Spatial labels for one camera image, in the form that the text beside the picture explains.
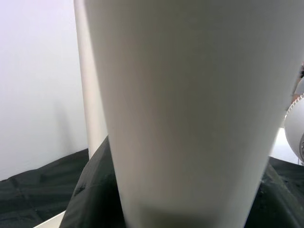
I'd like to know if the black cloth table cover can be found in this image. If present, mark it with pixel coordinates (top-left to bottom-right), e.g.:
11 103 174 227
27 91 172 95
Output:
0 148 304 228

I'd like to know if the white plastic table leg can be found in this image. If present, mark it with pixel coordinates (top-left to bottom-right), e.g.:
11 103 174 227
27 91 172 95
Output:
84 0 304 228
73 0 109 159

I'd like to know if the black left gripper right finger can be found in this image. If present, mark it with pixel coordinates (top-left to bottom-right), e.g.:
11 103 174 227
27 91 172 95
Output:
242 163 304 228

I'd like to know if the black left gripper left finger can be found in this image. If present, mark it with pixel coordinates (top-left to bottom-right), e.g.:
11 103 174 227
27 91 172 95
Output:
64 135 126 228

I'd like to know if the white plastic children table top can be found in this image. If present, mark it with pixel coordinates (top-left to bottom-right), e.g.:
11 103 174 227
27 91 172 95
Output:
33 209 68 228

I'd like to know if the white fan head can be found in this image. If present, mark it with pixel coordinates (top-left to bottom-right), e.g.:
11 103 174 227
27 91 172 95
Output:
284 94 304 165

